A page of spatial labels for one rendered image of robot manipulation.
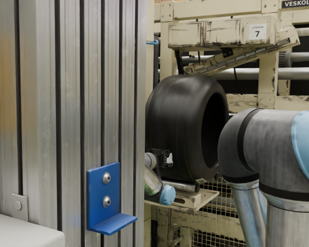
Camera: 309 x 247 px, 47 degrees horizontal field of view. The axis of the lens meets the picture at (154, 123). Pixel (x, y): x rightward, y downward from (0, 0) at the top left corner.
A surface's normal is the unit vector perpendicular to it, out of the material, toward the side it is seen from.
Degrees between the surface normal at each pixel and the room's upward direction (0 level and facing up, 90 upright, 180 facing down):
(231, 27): 90
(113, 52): 90
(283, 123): 45
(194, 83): 36
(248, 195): 108
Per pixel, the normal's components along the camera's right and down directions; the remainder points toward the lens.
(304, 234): 0.01, 0.10
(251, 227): -0.46, 0.42
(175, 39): -0.50, 0.08
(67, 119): 0.87, 0.07
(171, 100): -0.40, -0.50
